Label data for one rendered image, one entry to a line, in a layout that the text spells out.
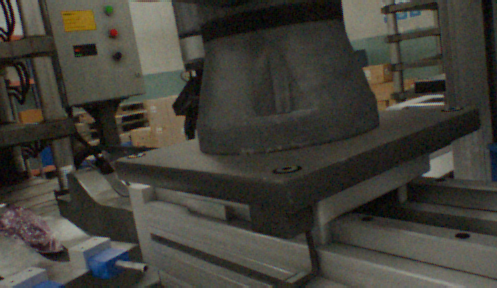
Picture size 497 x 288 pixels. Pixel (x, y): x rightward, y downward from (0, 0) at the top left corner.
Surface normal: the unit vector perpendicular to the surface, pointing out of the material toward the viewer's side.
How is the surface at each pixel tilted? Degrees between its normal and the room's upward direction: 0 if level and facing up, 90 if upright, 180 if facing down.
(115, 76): 90
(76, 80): 90
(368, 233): 90
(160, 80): 90
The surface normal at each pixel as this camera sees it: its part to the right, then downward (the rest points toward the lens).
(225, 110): -0.64, -0.08
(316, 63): 0.28, -0.21
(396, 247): -0.76, 0.22
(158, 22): 0.68, 0.00
